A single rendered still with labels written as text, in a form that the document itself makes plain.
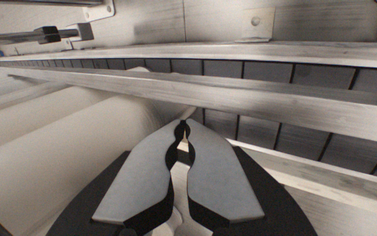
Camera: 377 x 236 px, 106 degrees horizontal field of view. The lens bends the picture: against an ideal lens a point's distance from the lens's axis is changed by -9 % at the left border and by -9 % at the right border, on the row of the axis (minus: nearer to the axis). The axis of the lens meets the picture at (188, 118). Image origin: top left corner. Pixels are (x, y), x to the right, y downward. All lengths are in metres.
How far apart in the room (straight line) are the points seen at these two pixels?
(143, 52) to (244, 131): 0.15
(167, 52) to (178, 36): 0.05
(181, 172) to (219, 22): 0.21
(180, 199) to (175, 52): 0.26
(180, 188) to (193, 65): 0.21
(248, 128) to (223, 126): 0.03
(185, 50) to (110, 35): 0.19
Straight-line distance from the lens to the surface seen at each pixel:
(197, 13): 0.22
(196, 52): 0.16
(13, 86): 0.35
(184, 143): 0.17
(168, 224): 0.36
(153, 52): 0.20
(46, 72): 0.22
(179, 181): 0.29
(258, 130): 0.17
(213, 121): 0.18
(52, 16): 0.51
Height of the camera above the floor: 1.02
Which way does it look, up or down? 48 degrees down
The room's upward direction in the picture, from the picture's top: 131 degrees counter-clockwise
